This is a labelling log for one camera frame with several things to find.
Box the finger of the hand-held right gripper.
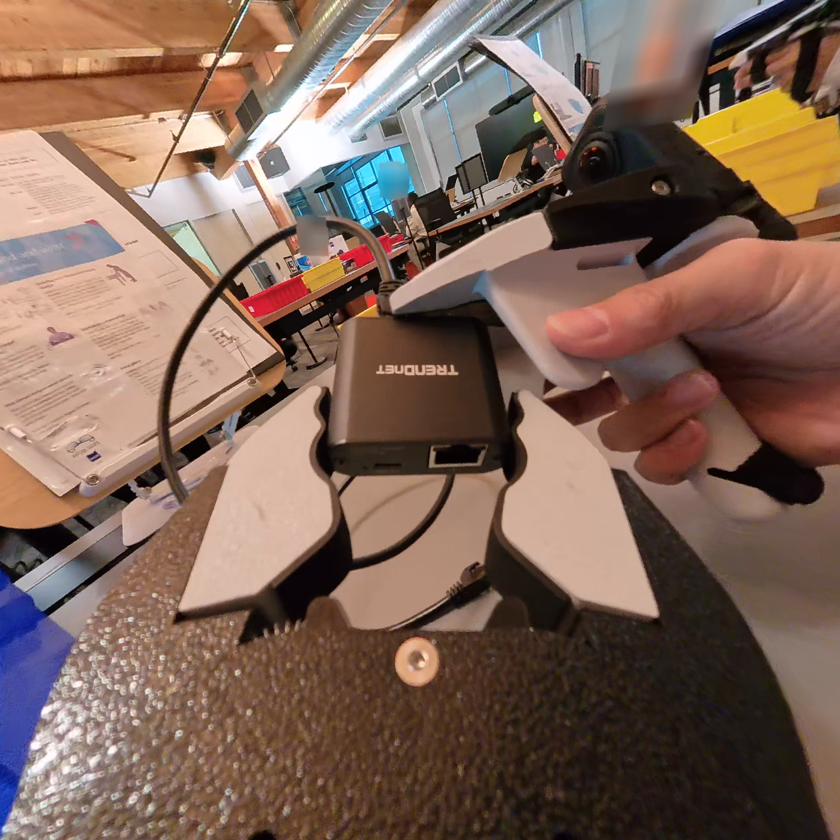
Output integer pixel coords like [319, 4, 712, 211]
[389, 210, 652, 320]
[472, 264, 652, 389]

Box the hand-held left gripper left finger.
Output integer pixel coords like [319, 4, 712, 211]
[176, 386, 357, 627]

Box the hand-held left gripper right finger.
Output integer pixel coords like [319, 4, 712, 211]
[487, 390, 660, 636]

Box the black ethernet cable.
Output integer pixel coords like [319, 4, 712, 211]
[157, 217, 492, 626]

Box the black network adapter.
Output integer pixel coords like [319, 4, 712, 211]
[327, 317, 509, 476]

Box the white desk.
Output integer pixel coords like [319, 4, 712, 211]
[46, 206, 840, 840]

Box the person's right hand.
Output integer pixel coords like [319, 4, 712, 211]
[546, 236, 840, 488]

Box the large black monitor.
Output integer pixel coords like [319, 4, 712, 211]
[476, 98, 547, 179]

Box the blue-tinted office window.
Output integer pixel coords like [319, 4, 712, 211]
[341, 147, 409, 227]

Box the laminated instruction sheet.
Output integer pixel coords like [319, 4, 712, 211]
[0, 131, 284, 497]

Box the blue plastic bin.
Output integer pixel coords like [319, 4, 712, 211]
[0, 570, 75, 808]

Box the desk divider rail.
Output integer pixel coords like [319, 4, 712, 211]
[13, 508, 135, 614]

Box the silver ventilation duct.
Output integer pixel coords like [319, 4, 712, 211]
[322, 0, 592, 132]
[230, 0, 421, 161]

